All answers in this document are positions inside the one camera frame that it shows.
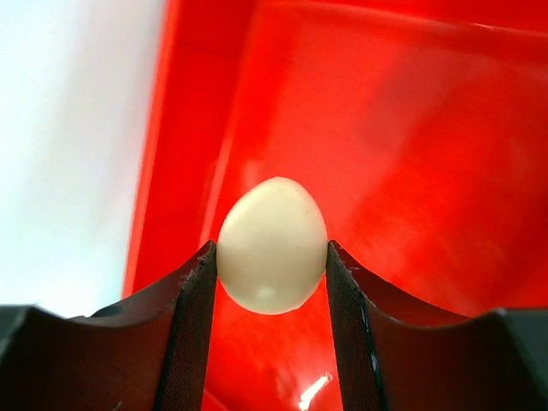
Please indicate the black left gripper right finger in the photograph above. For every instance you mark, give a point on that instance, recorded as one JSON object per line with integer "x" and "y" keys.
{"x": 397, "y": 352}

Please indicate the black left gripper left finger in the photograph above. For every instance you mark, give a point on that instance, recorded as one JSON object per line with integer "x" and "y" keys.
{"x": 146, "y": 352}

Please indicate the red plastic tray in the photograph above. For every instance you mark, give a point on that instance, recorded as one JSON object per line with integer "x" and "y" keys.
{"x": 419, "y": 127}

